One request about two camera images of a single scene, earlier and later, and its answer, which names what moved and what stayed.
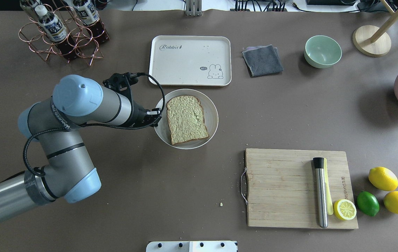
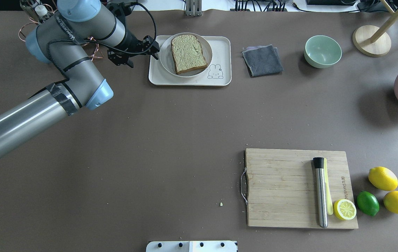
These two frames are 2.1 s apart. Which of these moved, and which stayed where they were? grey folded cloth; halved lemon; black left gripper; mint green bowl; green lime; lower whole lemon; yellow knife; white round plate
Moved: black left gripper; white round plate
Stayed: grey folded cloth; green lime; halved lemon; yellow knife; mint green bowl; lower whole lemon
